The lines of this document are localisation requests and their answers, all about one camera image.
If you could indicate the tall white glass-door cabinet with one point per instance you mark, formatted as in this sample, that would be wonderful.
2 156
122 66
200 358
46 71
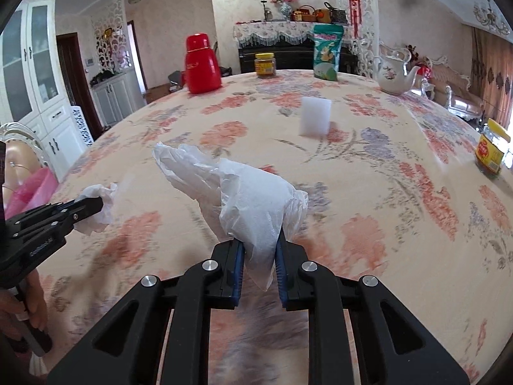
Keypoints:
28 68

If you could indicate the ornate cream upholstered chair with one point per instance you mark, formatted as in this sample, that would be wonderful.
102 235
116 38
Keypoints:
20 156

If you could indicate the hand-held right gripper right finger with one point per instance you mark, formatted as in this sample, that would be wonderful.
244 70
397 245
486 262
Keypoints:
280 276

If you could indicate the white floral teapot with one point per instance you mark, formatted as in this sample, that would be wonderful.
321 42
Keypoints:
390 72

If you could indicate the person's left hand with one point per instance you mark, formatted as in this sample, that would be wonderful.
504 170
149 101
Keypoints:
37 308

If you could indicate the pink bin with pink bag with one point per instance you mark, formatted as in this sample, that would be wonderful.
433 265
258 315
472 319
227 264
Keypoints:
36 188

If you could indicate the green snack bag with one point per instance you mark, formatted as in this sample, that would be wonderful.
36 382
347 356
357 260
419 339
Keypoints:
328 52

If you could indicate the jar with yellow red label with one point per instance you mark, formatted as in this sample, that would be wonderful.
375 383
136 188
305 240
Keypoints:
489 150

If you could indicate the ornate cream sofa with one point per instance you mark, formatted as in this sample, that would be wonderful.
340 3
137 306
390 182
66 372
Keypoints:
457 88

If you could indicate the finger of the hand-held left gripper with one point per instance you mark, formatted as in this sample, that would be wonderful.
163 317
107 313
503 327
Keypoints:
60 206
68 222

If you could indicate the large white paper tissue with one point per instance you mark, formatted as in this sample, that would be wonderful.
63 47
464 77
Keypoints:
256 208

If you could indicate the glass jar with yellow lid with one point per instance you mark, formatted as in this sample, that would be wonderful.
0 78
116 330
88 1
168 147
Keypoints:
265 66

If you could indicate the small white tissue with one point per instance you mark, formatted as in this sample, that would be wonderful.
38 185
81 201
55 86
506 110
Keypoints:
96 225

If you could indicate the dark wooden door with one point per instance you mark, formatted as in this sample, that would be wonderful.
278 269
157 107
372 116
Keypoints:
74 72

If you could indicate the white sponge block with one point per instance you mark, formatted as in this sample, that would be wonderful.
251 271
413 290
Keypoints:
316 116

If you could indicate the black piano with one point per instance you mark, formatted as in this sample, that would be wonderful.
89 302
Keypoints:
296 58

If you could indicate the white perforated floor stand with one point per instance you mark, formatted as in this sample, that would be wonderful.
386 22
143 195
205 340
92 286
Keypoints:
82 126

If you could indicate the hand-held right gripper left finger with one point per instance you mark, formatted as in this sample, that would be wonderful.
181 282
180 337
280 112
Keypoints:
239 272

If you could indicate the red thermos jug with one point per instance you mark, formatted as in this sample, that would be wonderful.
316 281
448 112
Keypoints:
202 68

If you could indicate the lace floral piano cover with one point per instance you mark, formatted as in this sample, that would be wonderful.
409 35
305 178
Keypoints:
276 32

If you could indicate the dark woven handbag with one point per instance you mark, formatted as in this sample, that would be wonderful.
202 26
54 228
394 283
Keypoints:
338 15

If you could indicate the cardboard box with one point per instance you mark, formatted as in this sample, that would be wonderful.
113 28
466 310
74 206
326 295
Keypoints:
158 94

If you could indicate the brown wicker basket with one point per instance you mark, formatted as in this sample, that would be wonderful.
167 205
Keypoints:
302 15

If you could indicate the low white cabinet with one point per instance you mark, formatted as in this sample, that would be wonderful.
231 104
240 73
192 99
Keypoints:
116 94

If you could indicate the orange lidded basket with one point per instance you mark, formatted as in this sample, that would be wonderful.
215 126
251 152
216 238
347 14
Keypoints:
322 17

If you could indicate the white lattice screen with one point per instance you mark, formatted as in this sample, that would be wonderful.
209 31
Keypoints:
108 24

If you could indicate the white lattice pillar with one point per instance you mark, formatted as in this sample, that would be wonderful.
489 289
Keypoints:
370 16

